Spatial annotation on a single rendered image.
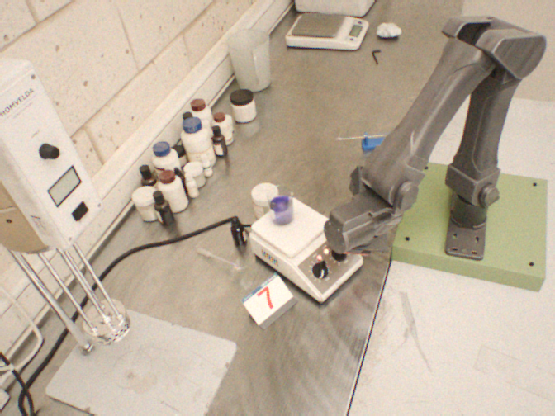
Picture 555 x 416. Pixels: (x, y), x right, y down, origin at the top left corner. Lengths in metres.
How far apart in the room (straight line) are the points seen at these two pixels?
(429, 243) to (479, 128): 0.26
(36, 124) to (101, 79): 0.66
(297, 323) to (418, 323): 0.22
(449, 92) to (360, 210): 0.21
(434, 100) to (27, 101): 0.51
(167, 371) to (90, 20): 0.73
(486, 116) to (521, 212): 0.32
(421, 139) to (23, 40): 0.72
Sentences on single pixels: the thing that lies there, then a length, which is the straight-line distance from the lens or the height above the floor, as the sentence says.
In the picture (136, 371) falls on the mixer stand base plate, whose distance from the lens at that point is 0.95.
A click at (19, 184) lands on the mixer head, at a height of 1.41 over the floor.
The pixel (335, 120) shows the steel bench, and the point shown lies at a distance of 1.39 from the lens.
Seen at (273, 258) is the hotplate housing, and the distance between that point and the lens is 0.97.
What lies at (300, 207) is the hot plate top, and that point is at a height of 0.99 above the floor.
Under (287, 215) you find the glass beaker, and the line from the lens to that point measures 0.95.
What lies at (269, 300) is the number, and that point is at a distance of 0.95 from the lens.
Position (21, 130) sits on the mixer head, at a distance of 0.53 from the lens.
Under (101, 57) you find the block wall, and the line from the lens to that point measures 1.19.
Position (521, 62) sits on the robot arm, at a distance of 0.79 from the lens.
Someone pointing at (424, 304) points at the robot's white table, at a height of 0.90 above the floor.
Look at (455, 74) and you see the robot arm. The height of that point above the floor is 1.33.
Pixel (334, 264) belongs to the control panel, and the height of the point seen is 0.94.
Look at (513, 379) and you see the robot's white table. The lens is 0.93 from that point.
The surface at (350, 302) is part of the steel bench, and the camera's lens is 0.96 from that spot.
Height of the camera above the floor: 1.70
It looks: 45 degrees down
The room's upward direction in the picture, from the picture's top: 9 degrees counter-clockwise
